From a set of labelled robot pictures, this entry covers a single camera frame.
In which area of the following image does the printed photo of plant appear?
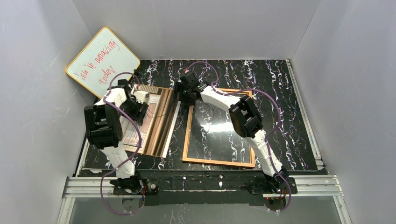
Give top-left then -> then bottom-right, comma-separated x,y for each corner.
122,84 -> 182,159

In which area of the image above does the transparent acrylic sheet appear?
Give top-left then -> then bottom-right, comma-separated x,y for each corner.
187,92 -> 252,164

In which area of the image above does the orange wooden picture frame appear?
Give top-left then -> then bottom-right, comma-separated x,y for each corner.
182,87 -> 256,169

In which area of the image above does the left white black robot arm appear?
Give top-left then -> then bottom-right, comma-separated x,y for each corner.
84,79 -> 149,179

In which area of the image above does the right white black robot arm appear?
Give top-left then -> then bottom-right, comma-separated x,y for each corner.
174,71 -> 289,191

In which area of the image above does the whiteboard with red writing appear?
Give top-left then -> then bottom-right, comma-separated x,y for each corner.
65,27 -> 141,98

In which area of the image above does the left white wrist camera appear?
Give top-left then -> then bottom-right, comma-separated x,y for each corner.
133,91 -> 150,104

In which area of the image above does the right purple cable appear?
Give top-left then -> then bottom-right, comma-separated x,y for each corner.
185,61 -> 292,213

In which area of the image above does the purple cable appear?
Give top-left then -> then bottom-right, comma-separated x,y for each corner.
185,61 -> 292,213
100,72 -> 143,216

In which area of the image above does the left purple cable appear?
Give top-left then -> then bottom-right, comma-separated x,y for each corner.
100,72 -> 143,216

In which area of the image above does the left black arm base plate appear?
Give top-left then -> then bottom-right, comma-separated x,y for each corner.
110,176 -> 159,196

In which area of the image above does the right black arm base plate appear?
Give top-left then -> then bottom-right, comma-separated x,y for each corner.
247,177 -> 287,195

